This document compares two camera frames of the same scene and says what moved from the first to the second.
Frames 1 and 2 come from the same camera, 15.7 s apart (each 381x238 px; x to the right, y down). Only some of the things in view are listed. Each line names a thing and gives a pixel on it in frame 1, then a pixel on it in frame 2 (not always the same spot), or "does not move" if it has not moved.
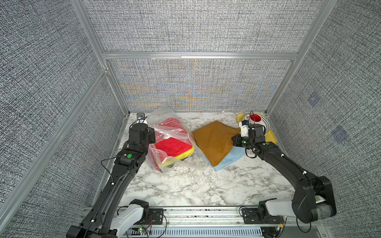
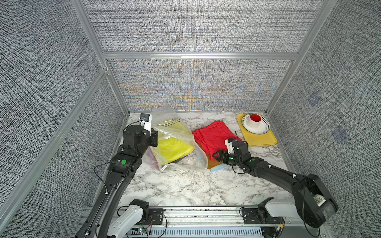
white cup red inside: x=255 y=118 does not move
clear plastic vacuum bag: x=173 y=147 does not move
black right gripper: x=236 y=141 to x=221 y=152
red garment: x=171 y=140 to x=211 y=138
